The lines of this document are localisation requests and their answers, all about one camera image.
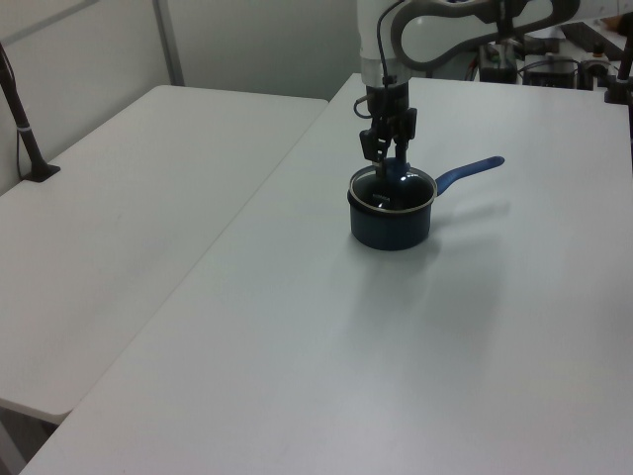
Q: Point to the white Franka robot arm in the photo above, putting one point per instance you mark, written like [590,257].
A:
[376,49]

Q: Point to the grey lab device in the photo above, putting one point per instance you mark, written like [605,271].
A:
[549,69]

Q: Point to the black clamped camera pole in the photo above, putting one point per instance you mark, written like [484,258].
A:
[624,64]
[22,123]

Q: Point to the dark electronics box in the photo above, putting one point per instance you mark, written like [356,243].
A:
[497,66]

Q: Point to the white side table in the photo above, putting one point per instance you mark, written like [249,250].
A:
[148,198]

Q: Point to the glass lid with blue knob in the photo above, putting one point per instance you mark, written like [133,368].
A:
[395,195]

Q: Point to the grey partition frame post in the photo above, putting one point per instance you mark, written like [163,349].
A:
[168,44]

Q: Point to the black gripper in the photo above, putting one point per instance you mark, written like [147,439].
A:
[390,101]

